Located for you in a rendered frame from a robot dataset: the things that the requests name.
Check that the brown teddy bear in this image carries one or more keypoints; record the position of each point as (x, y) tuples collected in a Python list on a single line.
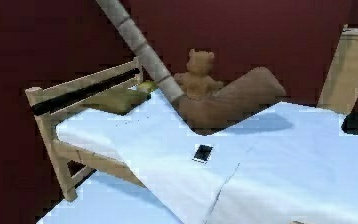
[(198, 77)]

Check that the yellow-green tennis ball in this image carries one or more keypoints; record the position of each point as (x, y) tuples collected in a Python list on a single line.
[(146, 86)]

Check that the wooden bed with pale sheet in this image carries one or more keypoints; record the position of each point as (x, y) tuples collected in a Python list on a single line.
[(147, 143)]

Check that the black mobile phone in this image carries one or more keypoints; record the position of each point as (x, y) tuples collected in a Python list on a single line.
[(203, 153)]

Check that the brown pillow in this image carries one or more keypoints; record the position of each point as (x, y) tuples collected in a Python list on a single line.
[(233, 103)]

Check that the green pillow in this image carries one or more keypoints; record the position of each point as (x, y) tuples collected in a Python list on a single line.
[(118, 100)]

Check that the grey baseball bat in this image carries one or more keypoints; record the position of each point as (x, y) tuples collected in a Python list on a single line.
[(143, 46)]

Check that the tan wooden cabinet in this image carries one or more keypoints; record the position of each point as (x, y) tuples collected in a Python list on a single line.
[(347, 70)]

